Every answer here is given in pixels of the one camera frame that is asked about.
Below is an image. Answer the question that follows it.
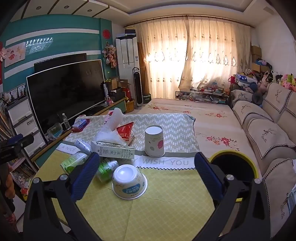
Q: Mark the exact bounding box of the pink wall picture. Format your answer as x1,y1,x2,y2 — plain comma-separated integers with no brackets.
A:
4,42,26,67

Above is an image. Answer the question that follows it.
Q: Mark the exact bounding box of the floral bed sheet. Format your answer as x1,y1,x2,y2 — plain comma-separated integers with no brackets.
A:
136,97,262,176

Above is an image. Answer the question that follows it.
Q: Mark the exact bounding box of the green and white tube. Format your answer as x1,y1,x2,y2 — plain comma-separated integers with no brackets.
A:
60,152,89,174

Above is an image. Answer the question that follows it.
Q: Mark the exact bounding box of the curtain rod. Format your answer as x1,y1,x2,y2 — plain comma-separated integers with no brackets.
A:
122,15,255,29

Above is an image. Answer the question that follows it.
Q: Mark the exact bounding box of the blue star print bag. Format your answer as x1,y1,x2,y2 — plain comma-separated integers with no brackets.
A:
235,74,257,85

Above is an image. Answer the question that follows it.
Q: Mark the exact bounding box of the white dotted paper cup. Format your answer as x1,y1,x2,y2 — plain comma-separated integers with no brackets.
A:
144,125,165,157

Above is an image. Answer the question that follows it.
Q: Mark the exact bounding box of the green patterned tablecloth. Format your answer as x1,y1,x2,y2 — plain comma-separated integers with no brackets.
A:
35,113,216,241

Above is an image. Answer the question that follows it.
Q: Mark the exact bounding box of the blue and red tissue box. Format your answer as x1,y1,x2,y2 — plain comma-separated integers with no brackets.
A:
72,118,89,130

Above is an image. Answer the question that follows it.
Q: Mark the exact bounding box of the red snack packet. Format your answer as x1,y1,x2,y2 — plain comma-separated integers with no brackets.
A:
116,122,136,146

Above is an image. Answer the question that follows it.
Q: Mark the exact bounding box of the small white box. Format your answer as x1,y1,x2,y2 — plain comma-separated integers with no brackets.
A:
77,139,93,155

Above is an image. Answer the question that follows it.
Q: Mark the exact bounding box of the shiny wall ornament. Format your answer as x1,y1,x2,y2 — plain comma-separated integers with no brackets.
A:
25,37,53,55

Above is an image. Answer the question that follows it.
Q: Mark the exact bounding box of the black bin with yellow rim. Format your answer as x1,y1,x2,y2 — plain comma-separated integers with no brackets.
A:
208,150,258,202

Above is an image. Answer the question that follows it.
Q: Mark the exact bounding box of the white tissue paper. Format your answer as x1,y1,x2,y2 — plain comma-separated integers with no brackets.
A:
95,128,127,146

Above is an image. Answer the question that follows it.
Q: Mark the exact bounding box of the open brown cardboard box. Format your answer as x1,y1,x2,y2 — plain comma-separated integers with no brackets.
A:
105,76,129,100

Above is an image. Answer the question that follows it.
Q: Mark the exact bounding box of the beige sofa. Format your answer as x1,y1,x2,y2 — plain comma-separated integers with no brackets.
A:
228,82,296,232

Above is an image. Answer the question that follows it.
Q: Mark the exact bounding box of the stack of cardboard boxes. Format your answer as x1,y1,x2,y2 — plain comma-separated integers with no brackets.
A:
251,45,270,72

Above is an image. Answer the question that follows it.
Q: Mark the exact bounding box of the cream embroidered curtain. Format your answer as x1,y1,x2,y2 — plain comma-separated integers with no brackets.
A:
134,16,189,100
178,16,251,93

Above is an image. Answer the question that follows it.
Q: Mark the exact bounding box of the white standing air conditioner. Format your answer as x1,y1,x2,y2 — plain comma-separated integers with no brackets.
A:
116,35,140,98

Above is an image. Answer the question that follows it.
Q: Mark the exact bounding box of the glass ashtray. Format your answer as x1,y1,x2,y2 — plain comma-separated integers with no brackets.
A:
47,123,63,139

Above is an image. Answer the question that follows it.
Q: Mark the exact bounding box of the white tower fan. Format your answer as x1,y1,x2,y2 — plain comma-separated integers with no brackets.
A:
132,67,144,110

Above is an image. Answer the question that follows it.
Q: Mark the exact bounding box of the large curved television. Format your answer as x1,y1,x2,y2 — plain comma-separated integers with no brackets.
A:
26,60,105,136

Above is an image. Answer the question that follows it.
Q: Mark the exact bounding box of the yellow bucket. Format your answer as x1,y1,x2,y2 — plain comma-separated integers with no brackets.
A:
126,98,136,113

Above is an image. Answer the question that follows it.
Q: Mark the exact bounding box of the clear water bottle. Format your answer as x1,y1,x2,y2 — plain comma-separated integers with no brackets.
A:
62,113,71,130

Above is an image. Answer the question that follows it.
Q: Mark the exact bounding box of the glass coffee table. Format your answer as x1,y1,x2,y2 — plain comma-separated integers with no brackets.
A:
175,87,228,105

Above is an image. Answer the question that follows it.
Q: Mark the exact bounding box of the white drawer cabinet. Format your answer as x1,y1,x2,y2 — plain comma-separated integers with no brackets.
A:
6,95,48,158

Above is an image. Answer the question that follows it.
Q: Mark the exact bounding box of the dark neck pillow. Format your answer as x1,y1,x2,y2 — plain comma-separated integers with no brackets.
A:
252,91,264,105

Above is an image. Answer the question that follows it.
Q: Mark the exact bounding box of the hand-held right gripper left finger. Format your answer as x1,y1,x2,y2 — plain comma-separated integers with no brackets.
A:
23,152,102,241

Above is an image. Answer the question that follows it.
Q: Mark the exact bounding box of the small black television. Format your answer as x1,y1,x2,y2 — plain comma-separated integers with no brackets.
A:
34,53,87,72

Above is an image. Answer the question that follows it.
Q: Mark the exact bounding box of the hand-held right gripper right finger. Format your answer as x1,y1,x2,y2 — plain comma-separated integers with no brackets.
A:
194,152,271,241

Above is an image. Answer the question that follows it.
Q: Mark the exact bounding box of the white paper bowl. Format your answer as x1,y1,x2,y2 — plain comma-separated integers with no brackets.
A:
112,164,148,200

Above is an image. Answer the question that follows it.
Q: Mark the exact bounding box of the green television cabinet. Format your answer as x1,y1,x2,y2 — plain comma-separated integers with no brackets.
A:
31,97,127,165

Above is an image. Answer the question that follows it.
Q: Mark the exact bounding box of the green can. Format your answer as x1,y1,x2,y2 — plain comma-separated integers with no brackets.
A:
96,158,119,183

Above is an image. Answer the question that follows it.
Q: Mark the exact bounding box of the artificial flower bunch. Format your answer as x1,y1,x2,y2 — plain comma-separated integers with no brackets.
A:
102,42,117,67

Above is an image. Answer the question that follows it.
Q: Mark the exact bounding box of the long white carton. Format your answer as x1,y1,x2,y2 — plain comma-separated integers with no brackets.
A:
91,141,135,160

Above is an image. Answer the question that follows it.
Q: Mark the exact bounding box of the pile of plush toys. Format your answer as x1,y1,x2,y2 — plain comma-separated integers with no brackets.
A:
259,71,296,92

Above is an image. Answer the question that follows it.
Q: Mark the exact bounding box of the pink milk carton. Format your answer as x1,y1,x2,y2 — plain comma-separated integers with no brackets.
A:
104,111,115,127

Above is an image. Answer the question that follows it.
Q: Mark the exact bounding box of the clear plastic packet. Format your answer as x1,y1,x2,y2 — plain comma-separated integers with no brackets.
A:
287,185,296,215

